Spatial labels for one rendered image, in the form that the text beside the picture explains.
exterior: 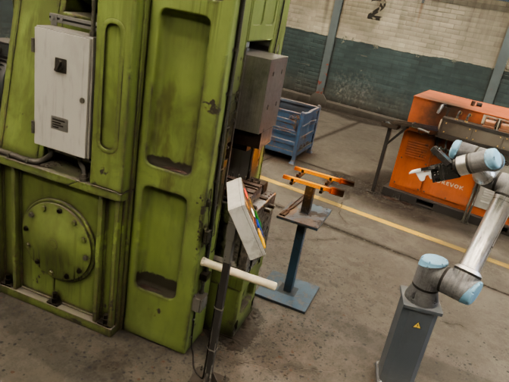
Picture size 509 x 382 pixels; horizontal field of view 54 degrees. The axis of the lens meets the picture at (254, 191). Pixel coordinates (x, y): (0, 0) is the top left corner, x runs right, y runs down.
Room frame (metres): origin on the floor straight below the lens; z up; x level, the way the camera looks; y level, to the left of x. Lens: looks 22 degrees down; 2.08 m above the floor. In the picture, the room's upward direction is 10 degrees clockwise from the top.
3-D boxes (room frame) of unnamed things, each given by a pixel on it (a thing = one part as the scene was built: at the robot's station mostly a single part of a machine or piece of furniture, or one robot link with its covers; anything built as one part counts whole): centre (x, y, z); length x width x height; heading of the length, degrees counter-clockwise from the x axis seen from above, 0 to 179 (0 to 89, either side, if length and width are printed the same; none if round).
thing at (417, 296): (2.51, -1.06, 0.65); 0.19 x 0.19 x 0.10
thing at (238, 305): (2.87, 0.18, 0.23); 0.55 x 0.37 x 0.47; 73
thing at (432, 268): (2.51, -1.07, 0.79); 0.17 x 0.15 x 0.18; 51
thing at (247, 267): (2.87, 0.18, 0.69); 0.56 x 0.38 x 0.45; 73
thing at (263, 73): (2.86, 0.18, 1.57); 0.42 x 0.39 x 0.40; 73
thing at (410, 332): (2.51, -1.06, 0.30); 0.22 x 0.22 x 0.60; 83
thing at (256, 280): (2.40, 0.00, 0.62); 0.44 x 0.05 x 0.05; 73
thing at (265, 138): (2.82, 0.19, 1.32); 0.42 x 0.20 x 0.10; 73
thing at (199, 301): (2.44, 0.20, 0.36); 0.09 x 0.07 x 0.12; 163
